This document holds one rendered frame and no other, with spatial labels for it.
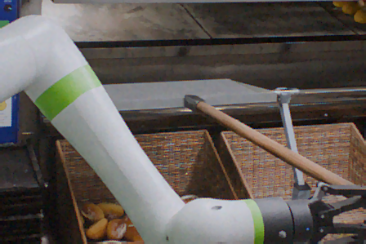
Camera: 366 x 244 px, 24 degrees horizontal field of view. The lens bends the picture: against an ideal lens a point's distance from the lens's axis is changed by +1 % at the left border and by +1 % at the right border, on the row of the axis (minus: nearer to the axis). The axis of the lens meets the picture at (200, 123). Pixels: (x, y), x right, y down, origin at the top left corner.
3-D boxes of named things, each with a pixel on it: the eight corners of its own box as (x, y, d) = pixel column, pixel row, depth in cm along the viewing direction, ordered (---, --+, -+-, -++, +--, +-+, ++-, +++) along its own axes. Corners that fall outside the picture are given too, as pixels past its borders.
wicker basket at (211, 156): (50, 206, 309) (53, 137, 297) (199, 192, 329) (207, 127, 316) (81, 291, 269) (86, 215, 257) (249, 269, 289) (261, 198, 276)
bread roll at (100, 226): (79, 235, 291) (89, 248, 291) (91, 227, 287) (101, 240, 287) (96, 220, 299) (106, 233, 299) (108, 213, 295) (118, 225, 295)
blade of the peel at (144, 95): (276, 101, 257) (277, 91, 256) (94, 112, 237) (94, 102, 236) (228, 79, 289) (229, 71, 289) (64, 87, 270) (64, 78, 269)
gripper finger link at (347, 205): (308, 214, 152) (308, 206, 152) (364, 198, 156) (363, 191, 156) (319, 221, 149) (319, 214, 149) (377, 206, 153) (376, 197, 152)
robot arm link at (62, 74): (-29, 51, 154) (6, 11, 147) (20, 32, 165) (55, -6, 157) (34, 134, 154) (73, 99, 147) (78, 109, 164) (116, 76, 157)
